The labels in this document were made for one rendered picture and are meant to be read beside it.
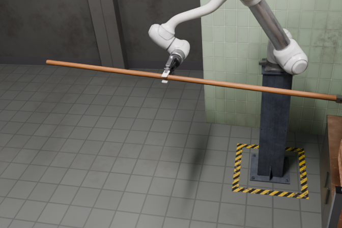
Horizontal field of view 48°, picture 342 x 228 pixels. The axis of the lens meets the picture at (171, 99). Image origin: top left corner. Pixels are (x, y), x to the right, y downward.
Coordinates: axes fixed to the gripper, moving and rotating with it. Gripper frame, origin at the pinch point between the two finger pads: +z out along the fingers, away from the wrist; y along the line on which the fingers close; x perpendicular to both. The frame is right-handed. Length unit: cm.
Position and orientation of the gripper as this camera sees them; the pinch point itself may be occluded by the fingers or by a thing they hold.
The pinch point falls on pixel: (165, 76)
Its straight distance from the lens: 221.3
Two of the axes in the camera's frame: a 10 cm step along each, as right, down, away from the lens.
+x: -9.6, -1.3, 2.6
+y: 0.4, 8.2, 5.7
